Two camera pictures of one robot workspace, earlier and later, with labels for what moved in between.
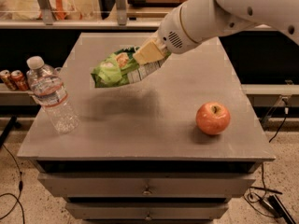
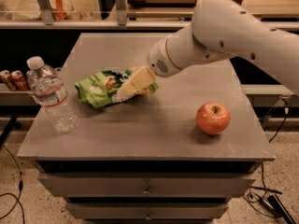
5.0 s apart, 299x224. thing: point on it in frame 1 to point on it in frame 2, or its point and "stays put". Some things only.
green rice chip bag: x=121 y=67 to x=105 y=87
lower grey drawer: x=146 y=210 stays put
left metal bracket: x=44 y=3 stays put
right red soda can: x=20 y=80 stays put
